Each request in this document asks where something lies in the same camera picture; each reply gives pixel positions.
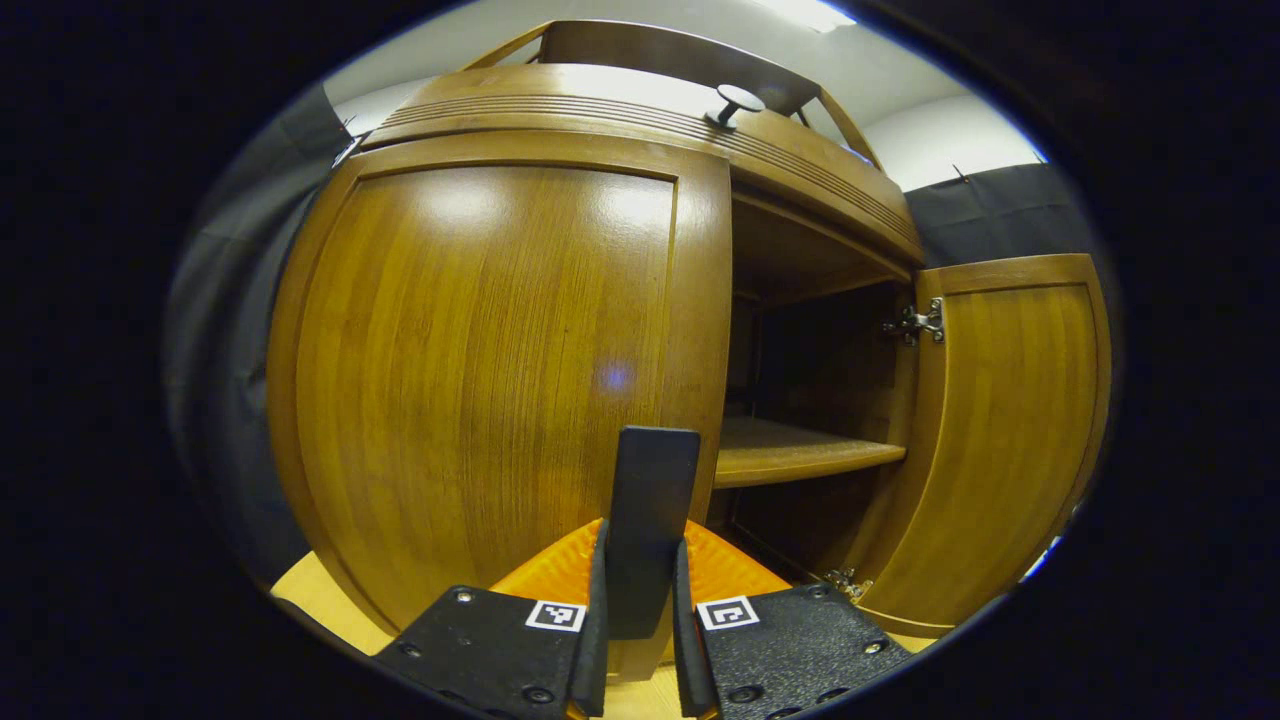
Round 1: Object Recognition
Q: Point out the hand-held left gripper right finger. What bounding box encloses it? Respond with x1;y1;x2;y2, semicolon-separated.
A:
672;520;913;720

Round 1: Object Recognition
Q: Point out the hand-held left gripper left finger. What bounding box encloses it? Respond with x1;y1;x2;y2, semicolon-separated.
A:
372;517;611;720

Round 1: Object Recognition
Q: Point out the black door handle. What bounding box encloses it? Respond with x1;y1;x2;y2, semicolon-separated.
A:
604;425;702;642

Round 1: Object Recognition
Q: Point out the wooden cabinet door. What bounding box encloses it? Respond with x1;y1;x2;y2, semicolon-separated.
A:
266;130;736;686
850;253;1114;640

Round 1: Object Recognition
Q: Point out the wooden cabinet drawer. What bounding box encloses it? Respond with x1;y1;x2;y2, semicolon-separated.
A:
360;63;924;265

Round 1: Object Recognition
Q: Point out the wooden inner shelf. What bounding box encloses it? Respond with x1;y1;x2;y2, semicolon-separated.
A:
713;416;909;491

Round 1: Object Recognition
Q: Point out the black backdrop cloth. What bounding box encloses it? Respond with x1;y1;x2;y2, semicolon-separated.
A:
164;85;1101;587

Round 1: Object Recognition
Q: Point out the round black knob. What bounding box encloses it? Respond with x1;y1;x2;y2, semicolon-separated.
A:
704;83;768;132

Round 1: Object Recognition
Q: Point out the large ceiling light panel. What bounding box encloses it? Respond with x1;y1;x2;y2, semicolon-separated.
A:
755;0;857;34

